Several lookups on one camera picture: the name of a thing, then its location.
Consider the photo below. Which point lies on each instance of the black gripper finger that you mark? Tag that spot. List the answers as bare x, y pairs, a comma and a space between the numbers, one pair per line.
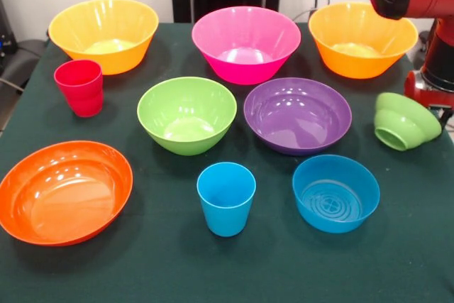
445, 116

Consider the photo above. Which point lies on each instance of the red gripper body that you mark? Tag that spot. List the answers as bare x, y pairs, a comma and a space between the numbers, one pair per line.
420, 92

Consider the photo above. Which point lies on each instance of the small green bowl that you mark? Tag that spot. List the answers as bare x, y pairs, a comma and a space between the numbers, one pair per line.
408, 122

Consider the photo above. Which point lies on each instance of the yellow-orange large bowl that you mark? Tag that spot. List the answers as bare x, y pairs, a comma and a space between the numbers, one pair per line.
106, 58
354, 61

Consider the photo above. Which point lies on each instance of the purple bowl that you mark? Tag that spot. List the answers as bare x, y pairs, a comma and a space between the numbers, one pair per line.
298, 115

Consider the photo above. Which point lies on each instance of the blue bowl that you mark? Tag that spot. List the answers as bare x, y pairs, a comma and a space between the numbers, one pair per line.
333, 210

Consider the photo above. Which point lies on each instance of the pink large bowl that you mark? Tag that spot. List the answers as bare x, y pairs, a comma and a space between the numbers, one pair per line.
244, 69

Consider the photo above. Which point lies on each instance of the blue cup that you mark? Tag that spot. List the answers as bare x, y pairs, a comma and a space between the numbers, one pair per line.
225, 214

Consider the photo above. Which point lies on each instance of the large green bowl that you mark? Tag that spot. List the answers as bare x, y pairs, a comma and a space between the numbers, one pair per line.
184, 118

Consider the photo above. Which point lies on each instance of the dark green tablecloth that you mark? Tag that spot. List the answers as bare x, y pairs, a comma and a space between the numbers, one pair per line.
177, 274

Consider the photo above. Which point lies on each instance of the red cup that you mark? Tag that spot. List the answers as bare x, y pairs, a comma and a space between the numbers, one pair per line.
83, 97

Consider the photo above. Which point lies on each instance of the orange shallow bowl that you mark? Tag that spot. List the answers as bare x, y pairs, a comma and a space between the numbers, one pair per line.
64, 196

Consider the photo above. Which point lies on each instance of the grey office chair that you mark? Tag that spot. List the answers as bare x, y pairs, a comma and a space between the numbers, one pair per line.
25, 61

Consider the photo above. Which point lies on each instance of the black computer equipment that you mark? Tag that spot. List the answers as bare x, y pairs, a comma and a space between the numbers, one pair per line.
7, 33

